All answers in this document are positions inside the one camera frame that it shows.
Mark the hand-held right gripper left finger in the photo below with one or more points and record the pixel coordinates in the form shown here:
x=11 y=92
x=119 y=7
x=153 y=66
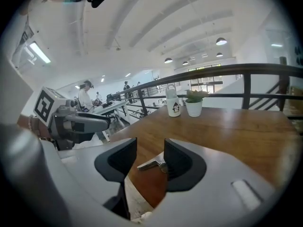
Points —
x=90 y=185

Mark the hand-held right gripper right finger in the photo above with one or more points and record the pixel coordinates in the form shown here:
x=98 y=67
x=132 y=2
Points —
x=213 y=185

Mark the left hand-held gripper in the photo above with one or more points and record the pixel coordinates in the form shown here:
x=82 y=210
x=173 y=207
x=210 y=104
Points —
x=43 y=103

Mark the person's left forearm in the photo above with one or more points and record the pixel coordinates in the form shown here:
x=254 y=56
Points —
x=24 y=124

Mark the person's left hand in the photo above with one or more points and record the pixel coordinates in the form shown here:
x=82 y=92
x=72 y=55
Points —
x=42 y=131

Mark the black flat device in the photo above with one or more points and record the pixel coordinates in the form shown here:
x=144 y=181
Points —
x=107 y=105

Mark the white desk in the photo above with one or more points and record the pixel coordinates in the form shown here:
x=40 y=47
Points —
x=111 y=106

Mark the white bottle with penguin print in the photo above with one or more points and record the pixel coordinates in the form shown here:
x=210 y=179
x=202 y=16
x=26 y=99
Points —
x=173 y=103

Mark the green plant in white pot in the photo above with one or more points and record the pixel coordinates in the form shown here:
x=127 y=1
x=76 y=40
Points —
x=194 y=106

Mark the ceiling strip light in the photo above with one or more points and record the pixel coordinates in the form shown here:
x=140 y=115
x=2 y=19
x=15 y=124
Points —
x=40 y=53

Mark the glass entrance doors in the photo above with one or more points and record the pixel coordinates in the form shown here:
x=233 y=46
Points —
x=208 y=87

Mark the brown wooden table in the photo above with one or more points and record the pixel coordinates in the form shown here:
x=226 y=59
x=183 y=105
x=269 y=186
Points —
x=260 y=70

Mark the row of black pendant lamps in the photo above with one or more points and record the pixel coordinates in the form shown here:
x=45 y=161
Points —
x=221 y=42

